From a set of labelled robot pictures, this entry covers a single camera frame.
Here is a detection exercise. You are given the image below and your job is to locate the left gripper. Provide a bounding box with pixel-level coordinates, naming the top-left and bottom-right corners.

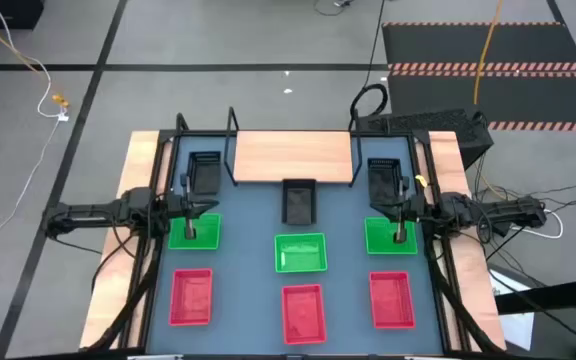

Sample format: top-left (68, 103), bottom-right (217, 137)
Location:
top-left (165, 173), bottom-right (220, 240)

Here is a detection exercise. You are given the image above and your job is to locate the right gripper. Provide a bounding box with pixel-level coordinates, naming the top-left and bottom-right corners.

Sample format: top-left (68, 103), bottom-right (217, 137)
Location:
top-left (371, 174), bottom-right (427, 245)

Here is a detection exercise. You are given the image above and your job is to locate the green plastic basket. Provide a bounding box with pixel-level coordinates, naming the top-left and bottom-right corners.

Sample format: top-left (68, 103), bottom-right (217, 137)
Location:
top-left (167, 212), bottom-right (222, 251)
top-left (364, 216), bottom-right (419, 256)
top-left (273, 232), bottom-right (329, 274)

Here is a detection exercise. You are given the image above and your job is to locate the black plastic basket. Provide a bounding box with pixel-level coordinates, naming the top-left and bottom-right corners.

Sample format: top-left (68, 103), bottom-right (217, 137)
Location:
top-left (366, 157), bottom-right (403, 207)
top-left (281, 178), bottom-right (318, 226)
top-left (186, 151), bottom-right (223, 196)

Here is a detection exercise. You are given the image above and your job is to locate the red plastic basket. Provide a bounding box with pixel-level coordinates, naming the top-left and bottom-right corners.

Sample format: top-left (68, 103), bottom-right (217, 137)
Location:
top-left (281, 283), bottom-right (328, 346)
top-left (168, 268), bottom-right (214, 327)
top-left (368, 271), bottom-right (417, 330)

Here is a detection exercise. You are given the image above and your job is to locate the black perforated computer case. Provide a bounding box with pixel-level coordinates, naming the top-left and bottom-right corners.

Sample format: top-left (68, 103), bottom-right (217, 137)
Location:
top-left (355, 108), bottom-right (495, 171)

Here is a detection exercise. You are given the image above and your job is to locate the black striped-edge floor mat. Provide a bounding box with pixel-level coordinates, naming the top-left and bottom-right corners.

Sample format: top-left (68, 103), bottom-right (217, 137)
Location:
top-left (381, 21), bottom-right (576, 71)
top-left (386, 69), bottom-right (576, 134)

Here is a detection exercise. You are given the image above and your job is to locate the white flat panel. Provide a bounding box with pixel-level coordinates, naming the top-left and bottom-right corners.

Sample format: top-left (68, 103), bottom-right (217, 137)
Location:
top-left (487, 267), bottom-right (537, 351)

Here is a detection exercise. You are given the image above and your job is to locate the black floor box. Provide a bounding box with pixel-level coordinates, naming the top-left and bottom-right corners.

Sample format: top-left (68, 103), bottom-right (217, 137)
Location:
top-left (0, 0), bottom-right (45, 30)

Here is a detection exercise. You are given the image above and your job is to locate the black table frame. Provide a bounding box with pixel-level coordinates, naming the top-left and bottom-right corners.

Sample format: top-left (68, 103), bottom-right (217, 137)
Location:
top-left (137, 113), bottom-right (469, 354)

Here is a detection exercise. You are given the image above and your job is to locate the wooden shelf with black frame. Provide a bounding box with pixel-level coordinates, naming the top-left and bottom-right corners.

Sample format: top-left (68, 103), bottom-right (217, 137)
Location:
top-left (222, 105), bottom-right (364, 189)

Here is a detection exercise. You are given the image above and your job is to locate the black hanging coiled cable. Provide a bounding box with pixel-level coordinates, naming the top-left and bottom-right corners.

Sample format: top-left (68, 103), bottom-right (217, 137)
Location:
top-left (349, 0), bottom-right (390, 132)

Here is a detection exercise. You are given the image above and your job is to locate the black cable sleeve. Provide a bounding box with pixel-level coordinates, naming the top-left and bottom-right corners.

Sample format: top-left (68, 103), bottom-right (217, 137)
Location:
top-left (425, 239), bottom-right (504, 354)
top-left (85, 234), bottom-right (165, 351)

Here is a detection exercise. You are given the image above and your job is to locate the long white floor cable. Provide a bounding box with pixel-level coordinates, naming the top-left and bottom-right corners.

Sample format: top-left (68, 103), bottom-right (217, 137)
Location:
top-left (0, 0), bottom-right (69, 249)

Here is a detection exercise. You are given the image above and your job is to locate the short white looped cable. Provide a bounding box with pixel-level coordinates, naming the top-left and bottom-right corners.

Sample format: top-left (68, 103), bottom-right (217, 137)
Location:
top-left (510, 209), bottom-right (565, 240)

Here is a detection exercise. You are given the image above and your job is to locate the orange floor cable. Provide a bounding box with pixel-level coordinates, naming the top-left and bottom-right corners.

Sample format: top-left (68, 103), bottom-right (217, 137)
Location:
top-left (0, 7), bottom-right (70, 109)

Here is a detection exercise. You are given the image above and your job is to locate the yellow hanging cable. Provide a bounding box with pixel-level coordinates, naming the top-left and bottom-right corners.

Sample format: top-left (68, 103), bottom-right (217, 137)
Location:
top-left (472, 0), bottom-right (505, 106)

